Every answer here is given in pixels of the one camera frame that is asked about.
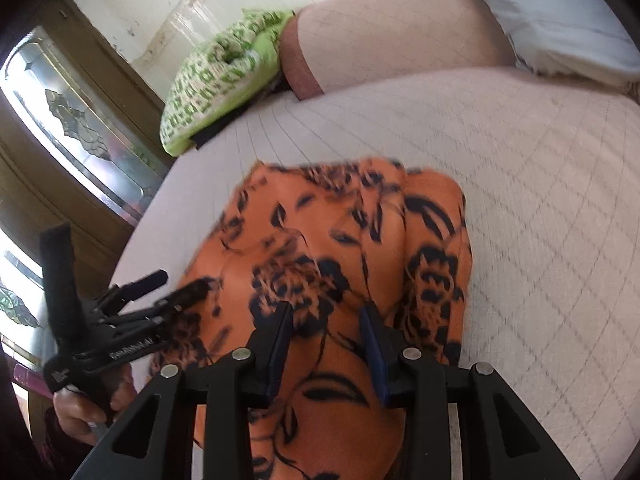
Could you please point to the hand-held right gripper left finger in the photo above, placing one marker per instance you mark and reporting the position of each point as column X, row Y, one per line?
column 275, row 360

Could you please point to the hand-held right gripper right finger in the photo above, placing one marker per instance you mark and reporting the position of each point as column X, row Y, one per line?
column 375, row 355

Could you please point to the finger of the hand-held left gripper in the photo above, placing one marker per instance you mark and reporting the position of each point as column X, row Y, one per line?
column 190, row 292
column 147, row 280

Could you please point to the orange floral blouse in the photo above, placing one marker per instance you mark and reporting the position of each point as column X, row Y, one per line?
column 325, row 240

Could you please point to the person's left forearm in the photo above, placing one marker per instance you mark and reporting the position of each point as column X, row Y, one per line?
column 52, row 452

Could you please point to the person's left hand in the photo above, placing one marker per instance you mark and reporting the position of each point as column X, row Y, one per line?
column 75, row 415

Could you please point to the purple plastic object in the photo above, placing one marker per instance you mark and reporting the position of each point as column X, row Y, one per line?
column 30, row 377

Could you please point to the wooden framed glass window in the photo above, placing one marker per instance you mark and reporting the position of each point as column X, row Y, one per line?
column 15, row 305

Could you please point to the wooden door with stained glass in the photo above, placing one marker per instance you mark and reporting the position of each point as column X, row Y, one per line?
column 30, row 200

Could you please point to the green patterned pillow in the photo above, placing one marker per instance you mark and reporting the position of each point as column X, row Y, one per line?
column 210, row 75

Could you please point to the beige quilted bolster pillow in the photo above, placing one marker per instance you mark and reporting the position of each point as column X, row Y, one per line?
column 400, row 35

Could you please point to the light blue pillow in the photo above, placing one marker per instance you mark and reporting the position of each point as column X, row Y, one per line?
column 550, row 10

